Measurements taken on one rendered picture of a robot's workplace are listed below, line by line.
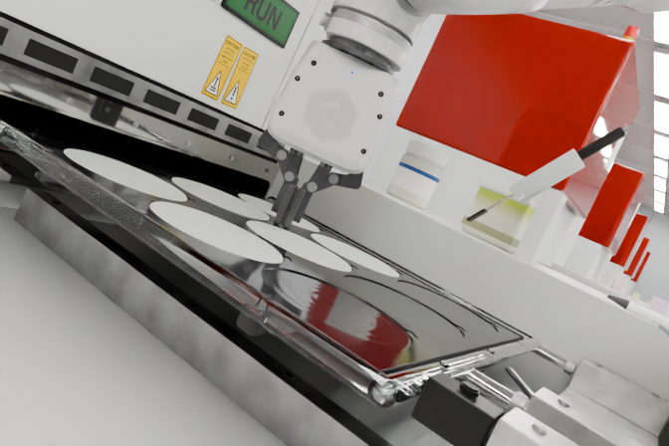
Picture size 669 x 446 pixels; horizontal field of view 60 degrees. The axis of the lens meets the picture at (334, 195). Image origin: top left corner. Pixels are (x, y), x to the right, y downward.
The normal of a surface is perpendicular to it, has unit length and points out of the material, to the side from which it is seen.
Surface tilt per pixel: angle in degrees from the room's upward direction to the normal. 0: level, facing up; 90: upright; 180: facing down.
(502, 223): 90
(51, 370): 0
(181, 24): 90
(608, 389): 90
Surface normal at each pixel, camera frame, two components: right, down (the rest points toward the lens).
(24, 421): 0.42, -0.91
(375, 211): -0.48, -0.17
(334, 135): 0.01, 0.07
